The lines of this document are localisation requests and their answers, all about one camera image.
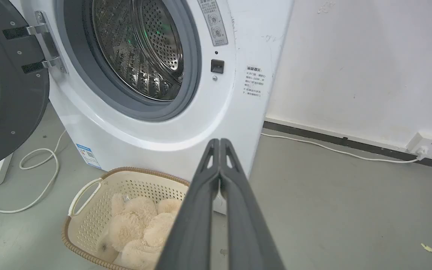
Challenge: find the dark grey washer door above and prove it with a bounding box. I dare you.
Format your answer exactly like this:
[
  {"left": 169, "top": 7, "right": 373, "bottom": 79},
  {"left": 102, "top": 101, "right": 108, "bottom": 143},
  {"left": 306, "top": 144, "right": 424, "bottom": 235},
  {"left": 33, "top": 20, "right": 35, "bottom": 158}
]
[{"left": 0, "top": 0, "right": 69, "bottom": 174}]

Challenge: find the white wall socket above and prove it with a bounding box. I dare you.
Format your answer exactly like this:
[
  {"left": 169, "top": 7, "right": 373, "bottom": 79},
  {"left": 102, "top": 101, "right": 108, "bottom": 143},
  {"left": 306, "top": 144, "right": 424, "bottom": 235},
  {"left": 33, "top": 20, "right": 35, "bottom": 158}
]
[{"left": 406, "top": 131, "right": 432, "bottom": 158}]

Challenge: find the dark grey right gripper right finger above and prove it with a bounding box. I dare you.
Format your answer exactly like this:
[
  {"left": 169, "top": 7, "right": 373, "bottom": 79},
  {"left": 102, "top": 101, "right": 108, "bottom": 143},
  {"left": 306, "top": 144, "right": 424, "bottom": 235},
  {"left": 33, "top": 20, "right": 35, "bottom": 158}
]
[{"left": 220, "top": 138, "right": 286, "bottom": 270}]

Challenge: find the white front-load washing machine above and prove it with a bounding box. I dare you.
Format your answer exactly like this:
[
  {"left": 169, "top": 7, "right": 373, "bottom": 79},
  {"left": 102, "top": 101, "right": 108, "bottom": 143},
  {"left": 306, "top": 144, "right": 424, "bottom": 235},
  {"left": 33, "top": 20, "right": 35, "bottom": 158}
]
[{"left": 9, "top": 0, "right": 295, "bottom": 216}]

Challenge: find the cream plastic laundry basket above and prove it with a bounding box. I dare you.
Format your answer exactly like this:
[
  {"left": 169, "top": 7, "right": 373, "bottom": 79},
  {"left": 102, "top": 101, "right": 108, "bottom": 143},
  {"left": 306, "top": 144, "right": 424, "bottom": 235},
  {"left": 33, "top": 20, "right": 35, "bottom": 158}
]
[{"left": 61, "top": 167, "right": 191, "bottom": 270}]

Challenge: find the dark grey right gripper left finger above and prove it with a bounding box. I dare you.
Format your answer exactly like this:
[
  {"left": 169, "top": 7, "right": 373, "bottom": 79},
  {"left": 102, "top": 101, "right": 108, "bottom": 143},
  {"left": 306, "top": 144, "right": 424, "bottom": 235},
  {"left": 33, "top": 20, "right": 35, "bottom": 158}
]
[{"left": 155, "top": 138, "right": 221, "bottom": 270}]

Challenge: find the cream plush teddy bear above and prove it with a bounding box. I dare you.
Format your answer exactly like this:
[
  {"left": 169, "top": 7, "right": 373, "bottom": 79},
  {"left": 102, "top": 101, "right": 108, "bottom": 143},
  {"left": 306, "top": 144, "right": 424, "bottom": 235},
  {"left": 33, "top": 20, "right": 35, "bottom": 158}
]
[{"left": 97, "top": 193, "right": 183, "bottom": 270}]

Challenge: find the white cable along wall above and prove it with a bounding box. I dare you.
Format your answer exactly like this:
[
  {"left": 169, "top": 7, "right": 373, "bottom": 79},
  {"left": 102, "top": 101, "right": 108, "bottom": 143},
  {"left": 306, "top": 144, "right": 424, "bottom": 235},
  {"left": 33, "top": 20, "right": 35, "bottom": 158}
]
[{"left": 261, "top": 133, "right": 423, "bottom": 164}]

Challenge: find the white power strip cable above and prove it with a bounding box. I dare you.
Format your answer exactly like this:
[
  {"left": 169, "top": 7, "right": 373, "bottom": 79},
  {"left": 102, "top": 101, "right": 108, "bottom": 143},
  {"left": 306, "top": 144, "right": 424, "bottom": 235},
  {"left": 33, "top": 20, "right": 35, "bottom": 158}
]
[{"left": 0, "top": 130, "right": 68, "bottom": 214}]

